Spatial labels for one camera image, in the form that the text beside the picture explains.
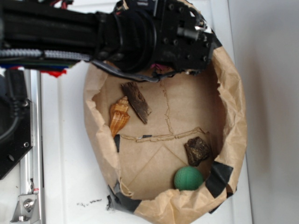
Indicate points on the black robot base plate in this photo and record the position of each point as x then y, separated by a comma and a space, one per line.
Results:
14, 120

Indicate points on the green textured ball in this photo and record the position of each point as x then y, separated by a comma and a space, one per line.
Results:
188, 178

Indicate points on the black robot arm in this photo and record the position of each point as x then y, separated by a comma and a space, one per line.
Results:
136, 35

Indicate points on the orange spiral seashell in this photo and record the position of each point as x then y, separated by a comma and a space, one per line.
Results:
119, 115

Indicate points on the brown paper bag basin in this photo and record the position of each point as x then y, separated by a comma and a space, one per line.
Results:
140, 162

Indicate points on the dark chunky bark piece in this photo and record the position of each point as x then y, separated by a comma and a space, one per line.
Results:
197, 150

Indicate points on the metal corner bracket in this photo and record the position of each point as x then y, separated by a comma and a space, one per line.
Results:
27, 210

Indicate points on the aluminium frame rail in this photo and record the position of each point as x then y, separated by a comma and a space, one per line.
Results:
31, 165

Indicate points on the long dark bark strip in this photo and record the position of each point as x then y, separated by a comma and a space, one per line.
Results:
137, 100

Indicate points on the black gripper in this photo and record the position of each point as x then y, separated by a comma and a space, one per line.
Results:
172, 34

